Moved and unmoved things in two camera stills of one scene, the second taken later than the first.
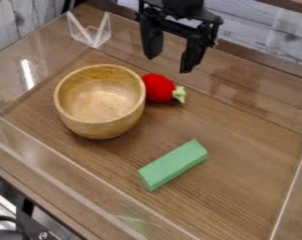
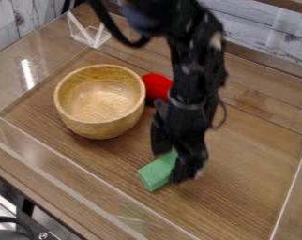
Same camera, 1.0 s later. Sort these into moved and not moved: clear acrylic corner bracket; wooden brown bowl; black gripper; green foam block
Moved: black gripper
Not moved: wooden brown bowl; clear acrylic corner bracket; green foam block
